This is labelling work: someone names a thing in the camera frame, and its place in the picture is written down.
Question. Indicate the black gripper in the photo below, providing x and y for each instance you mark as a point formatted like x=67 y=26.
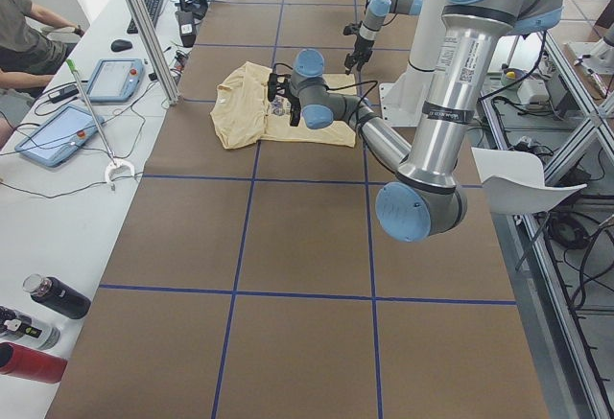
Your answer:
x=360 y=49
x=293 y=113

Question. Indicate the red bottle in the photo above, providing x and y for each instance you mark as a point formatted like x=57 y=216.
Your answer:
x=26 y=363

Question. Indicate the beige long-sleeve printed shirt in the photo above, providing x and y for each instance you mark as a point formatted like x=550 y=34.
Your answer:
x=243 y=115

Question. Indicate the white plastic chair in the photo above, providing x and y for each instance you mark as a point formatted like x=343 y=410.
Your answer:
x=514 y=182

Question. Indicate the blue teach pendant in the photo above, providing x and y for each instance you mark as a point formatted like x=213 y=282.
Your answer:
x=114 y=80
x=59 y=137

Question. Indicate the seated person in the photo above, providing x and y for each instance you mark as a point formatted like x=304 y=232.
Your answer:
x=29 y=59

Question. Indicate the aluminium frame post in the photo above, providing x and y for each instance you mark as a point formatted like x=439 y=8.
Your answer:
x=154 y=51

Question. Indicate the black computer mouse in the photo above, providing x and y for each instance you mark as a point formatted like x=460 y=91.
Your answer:
x=120 y=45

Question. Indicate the blue teach pendant far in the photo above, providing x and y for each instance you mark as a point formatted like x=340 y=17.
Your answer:
x=114 y=80

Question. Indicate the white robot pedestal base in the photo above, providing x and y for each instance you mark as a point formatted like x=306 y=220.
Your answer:
x=402 y=101

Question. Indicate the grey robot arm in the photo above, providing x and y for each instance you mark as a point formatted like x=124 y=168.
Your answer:
x=424 y=199
x=376 y=12

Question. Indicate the blue teach pendant near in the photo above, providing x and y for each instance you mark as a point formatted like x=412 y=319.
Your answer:
x=59 y=137

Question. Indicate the black keyboard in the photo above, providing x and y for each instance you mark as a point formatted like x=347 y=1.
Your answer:
x=153 y=9

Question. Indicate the silver reacher stick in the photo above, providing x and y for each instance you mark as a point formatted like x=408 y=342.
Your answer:
x=115 y=163

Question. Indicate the grey black bottle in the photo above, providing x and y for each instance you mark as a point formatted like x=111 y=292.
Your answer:
x=27 y=331

